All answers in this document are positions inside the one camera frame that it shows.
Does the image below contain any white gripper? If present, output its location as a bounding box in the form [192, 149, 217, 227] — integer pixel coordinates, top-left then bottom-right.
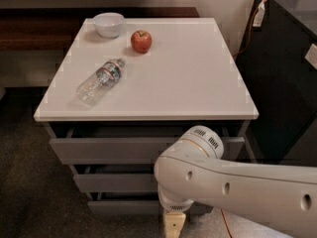
[158, 184, 193, 238]

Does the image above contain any grey bottom drawer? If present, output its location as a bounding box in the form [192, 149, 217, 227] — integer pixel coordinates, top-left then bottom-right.
[87, 191, 214, 215]

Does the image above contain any grey drawer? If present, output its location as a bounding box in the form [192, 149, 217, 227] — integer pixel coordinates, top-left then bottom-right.
[49, 126, 246, 166]
[87, 191, 214, 215]
[71, 164, 158, 193]

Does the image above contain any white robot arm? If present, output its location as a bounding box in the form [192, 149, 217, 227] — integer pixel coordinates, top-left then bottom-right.
[155, 126, 317, 238]

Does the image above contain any grey middle drawer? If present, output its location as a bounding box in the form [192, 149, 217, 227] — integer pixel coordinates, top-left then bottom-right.
[71, 164, 158, 193]

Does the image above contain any grey top drawer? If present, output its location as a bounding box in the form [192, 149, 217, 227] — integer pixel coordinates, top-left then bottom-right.
[49, 126, 246, 166]

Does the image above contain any white counter top cabinet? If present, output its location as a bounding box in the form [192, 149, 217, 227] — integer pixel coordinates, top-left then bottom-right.
[33, 17, 260, 196]

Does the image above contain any clear plastic water bottle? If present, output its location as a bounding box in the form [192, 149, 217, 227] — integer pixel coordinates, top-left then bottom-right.
[76, 58, 126, 105]

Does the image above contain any red apple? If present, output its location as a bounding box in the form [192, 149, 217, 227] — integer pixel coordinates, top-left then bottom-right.
[131, 30, 153, 54]

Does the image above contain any black side cabinet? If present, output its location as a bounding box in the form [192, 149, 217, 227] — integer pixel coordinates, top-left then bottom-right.
[236, 0, 317, 167]

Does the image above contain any white bowl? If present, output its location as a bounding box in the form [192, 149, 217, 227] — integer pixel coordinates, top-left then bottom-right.
[92, 13, 125, 39]

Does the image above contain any dark wooden shelf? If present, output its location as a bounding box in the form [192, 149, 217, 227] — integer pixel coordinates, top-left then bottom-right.
[0, 7, 199, 51]

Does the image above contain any orange cable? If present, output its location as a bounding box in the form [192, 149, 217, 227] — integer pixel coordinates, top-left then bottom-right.
[220, 0, 317, 238]

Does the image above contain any white wall outlet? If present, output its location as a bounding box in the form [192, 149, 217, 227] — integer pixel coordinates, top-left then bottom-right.
[305, 44, 317, 69]

